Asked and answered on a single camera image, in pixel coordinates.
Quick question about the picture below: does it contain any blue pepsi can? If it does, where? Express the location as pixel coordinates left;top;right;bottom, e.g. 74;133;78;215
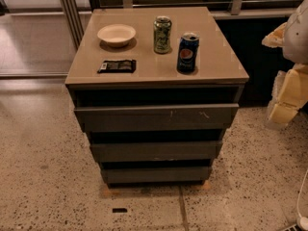
177;33;199;73

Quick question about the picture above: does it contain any grey drawer cabinet beige top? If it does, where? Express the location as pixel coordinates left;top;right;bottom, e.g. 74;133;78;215
65;7;248;170

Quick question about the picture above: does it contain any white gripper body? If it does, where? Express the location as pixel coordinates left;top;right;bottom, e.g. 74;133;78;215
271;64;308;110

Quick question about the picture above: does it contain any green soda can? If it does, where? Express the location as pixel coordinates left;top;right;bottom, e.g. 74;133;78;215
153;15;172;54

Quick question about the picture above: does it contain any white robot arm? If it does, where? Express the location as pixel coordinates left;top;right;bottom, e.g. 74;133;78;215
262;0;308;129

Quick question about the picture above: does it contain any white bowl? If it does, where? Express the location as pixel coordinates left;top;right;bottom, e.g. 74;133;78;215
97;24;136;47

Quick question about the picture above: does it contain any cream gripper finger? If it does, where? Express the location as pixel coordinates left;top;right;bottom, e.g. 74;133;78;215
265;100;297;130

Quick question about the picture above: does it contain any white cable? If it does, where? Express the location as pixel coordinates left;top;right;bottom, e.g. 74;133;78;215
295;168;308;231

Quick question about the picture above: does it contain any black snack packet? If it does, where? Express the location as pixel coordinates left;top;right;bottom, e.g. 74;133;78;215
97;60;137;73

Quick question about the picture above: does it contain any grey drawer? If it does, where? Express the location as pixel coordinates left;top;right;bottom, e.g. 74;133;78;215
101;167;212;184
74;104;239;132
90;141;222;163

